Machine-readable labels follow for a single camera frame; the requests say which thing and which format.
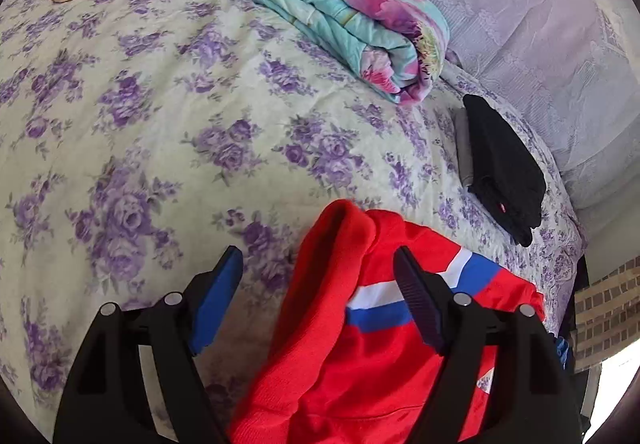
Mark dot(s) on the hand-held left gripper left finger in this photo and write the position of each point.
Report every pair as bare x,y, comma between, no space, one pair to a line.
216,304

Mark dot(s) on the brick patterned cloth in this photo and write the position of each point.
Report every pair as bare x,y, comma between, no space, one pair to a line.
607,309

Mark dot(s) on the folded black garment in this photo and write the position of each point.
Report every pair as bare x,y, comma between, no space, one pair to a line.
500,159

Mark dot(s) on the lavender lace cover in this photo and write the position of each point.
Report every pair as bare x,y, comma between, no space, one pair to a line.
525,14

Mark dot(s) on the folded grey garment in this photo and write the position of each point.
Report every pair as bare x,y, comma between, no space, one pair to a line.
463,144

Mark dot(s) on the red striped sweater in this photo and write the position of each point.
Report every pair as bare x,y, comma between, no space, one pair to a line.
320,324

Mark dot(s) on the blue cloth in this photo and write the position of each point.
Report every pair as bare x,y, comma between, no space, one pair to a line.
560,349

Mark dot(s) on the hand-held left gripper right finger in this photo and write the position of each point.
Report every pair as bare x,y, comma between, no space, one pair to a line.
419,299

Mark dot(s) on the purple floral bedsheet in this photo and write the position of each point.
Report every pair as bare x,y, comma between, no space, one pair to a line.
175,99

